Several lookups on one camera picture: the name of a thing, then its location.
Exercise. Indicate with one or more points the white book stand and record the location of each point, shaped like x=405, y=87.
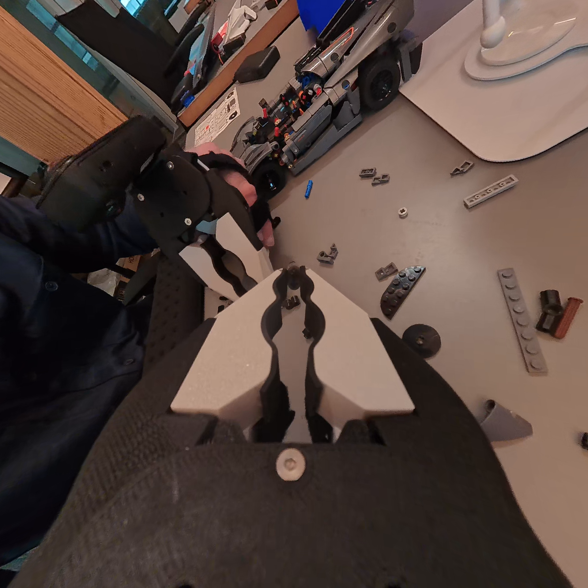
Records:
x=505, y=101

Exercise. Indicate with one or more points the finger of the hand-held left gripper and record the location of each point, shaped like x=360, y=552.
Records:
x=243, y=243
x=202, y=271

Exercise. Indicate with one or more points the wooden-edged background table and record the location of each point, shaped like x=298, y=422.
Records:
x=239, y=69

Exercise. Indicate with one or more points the black flat box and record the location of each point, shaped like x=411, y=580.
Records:
x=257, y=64

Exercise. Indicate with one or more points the grey lego piece with hole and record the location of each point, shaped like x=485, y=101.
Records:
x=327, y=253

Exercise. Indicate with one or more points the dark half-round lego plate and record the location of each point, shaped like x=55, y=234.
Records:
x=402, y=291

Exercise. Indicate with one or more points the light grey four-stud lego plate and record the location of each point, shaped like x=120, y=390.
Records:
x=490, y=190

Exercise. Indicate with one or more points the grey lego clip piece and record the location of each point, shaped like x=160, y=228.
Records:
x=461, y=168

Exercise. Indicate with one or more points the black lego connector cluster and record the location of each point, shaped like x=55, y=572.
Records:
x=290, y=302

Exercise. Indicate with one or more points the black and brown lego connector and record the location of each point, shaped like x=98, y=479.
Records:
x=558, y=312

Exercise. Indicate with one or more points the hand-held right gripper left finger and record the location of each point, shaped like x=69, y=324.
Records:
x=225, y=367

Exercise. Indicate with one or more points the white printed leaflet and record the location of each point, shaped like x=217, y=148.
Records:
x=218, y=115

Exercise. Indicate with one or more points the dark grey lego connector assembly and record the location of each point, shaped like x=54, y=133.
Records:
x=294, y=274

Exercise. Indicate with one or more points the long black lego pin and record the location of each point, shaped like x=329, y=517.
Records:
x=225, y=301

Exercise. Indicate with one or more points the round dark lego dish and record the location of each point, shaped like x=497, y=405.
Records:
x=421, y=340

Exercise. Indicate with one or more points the grey lego bracket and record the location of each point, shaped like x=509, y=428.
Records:
x=380, y=179
x=367, y=172

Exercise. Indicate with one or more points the grey lego car model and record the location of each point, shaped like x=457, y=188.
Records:
x=321, y=105

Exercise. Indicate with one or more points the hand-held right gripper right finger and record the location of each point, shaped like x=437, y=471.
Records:
x=363, y=367

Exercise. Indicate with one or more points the grey curved lego wedge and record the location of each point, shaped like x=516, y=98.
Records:
x=503, y=425

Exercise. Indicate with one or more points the blue plastic bin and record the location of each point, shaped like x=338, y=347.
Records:
x=317, y=11

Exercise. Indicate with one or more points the cardboard box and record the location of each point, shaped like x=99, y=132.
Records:
x=124, y=264

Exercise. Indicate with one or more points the black dotted chair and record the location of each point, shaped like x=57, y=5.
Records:
x=177, y=298

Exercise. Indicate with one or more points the blue lego pin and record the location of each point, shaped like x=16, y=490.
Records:
x=308, y=188

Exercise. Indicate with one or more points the black mesh office chair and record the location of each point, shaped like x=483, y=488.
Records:
x=128, y=46

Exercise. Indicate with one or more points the wooden beam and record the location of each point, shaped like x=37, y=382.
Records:
x=46, y=92

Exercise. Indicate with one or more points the grey two-hole lego plate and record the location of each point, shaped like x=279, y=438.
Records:
x=386, y=272

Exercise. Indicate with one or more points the person's left hand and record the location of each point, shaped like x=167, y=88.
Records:
x=243, y=186

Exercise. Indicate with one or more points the white plastic gadget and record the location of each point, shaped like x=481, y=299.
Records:
x=239, y=18

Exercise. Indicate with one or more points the long grey lego plate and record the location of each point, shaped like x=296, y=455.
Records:
x=521, y=319

